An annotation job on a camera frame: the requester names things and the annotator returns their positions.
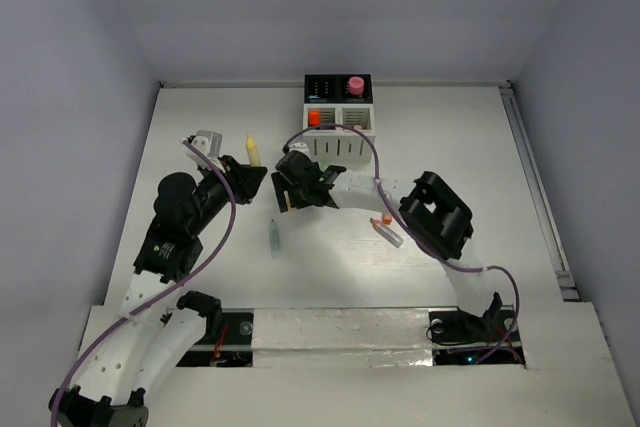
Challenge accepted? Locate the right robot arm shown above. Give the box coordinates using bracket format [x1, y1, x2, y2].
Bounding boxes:
[271, 151, 502, 339]

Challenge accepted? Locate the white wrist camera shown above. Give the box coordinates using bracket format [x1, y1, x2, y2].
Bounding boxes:
[181, 130, 223, 171]
[282, 142, 311, 157]

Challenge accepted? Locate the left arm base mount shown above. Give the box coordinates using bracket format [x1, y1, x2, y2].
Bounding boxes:
[177, 291, 254, 368]

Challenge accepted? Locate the white slatted organizer box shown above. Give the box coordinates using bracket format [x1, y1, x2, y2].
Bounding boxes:
[301, 104, 375, 166]

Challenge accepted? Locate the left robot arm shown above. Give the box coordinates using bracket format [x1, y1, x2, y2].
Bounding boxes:
[49, 154, 267, 426]

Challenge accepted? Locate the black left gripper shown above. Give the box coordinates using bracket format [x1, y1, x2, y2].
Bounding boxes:
[187, 154, 266, 235]

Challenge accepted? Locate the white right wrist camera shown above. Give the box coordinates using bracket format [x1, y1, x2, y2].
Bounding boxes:
[282, 142, 311, 157]

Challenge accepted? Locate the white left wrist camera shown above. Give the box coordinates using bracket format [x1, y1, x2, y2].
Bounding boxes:
[181, 130, 223, 171]

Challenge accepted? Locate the green pastel highlighter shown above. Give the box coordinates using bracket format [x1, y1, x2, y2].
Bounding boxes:
[268, 218, 282, 259]

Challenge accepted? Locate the pink capped glue bottle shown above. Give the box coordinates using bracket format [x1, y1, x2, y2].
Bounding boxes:
[347, 76, 366, 97]

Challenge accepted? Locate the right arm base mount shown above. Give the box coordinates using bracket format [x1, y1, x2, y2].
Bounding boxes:
[425, 293, 526, 366]

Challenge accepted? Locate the black orange capped highlighter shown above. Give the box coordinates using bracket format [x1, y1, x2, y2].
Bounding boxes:
[308, 109, 322, 126]

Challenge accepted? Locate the black slatted organizer box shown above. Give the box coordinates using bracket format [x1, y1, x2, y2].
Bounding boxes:
[303, 74, 374, 104]

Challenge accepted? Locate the yellow pastel highlighter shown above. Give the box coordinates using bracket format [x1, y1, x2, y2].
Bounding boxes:
[245, 133, 262, 167]

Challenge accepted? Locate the yellow marker cap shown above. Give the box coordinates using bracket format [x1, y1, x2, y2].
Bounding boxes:
[283, 191, 291, 210]

